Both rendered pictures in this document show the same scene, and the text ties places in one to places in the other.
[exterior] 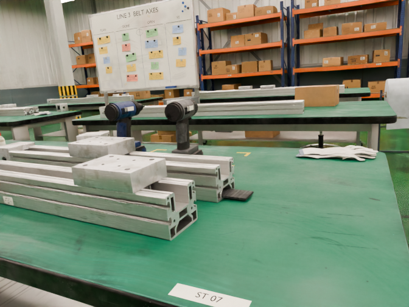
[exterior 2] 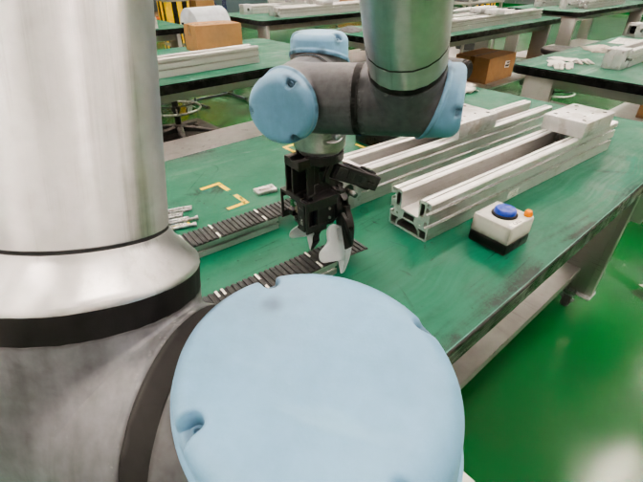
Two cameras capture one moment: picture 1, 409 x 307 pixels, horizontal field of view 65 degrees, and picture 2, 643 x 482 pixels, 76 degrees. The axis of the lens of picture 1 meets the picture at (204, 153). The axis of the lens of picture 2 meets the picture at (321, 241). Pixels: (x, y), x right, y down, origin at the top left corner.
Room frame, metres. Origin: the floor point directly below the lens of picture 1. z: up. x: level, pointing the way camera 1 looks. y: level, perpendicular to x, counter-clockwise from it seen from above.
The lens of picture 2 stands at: (0.86, 1.46, 1.23)
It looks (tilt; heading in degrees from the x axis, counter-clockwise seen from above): 34 degrees down; 293
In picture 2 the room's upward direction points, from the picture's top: straight up
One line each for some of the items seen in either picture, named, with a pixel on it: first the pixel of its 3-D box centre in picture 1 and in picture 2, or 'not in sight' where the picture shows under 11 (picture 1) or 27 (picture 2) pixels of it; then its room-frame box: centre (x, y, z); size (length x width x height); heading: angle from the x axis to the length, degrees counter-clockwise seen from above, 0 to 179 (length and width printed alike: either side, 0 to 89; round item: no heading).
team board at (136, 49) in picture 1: (147, 88); not in sight; (4.22, 0.67, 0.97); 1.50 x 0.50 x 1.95; 64
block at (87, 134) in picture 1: (93, 145); not in sight; (1.29, 0.44, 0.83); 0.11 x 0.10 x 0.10; 171
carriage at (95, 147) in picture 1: (102, 151); (460, 124); (0.94, 0.30, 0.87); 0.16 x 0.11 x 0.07; 60
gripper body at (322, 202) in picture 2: not in sight; (316, 186); (1.09, 0.94, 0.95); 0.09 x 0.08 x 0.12; 60
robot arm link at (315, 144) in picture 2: not in sight; (321, 135); (1.09, 0.94, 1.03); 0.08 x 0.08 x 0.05
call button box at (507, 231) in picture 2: not in sight; (497, 225); (0.81, 0.70, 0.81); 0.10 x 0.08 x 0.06; 150
